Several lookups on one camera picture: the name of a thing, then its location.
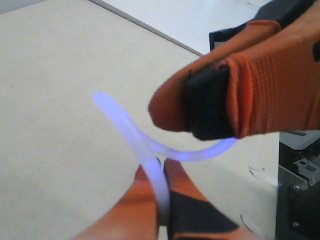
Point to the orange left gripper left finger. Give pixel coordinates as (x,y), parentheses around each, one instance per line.
(133,217)

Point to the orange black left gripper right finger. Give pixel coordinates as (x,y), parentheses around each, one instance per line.
(192,215)

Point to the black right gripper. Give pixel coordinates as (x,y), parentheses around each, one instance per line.
(274,83)

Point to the translucent white plastic strip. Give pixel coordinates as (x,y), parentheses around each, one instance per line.
(146,149)

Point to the grey metal equipment base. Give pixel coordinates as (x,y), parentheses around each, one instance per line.
(298,190)

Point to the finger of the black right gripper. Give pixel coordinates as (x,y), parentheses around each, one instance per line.
(194,100)

